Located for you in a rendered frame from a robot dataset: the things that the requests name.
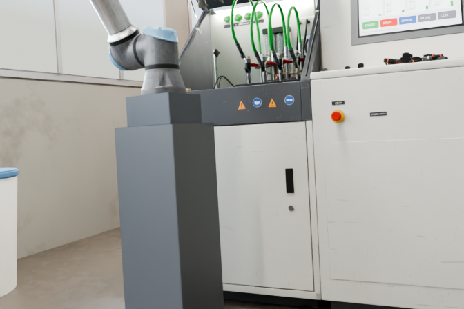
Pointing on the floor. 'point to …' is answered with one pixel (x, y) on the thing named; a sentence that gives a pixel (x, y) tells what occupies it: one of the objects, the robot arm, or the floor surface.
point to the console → (387, 165)
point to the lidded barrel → (8, 229)
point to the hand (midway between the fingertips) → (215, 4)
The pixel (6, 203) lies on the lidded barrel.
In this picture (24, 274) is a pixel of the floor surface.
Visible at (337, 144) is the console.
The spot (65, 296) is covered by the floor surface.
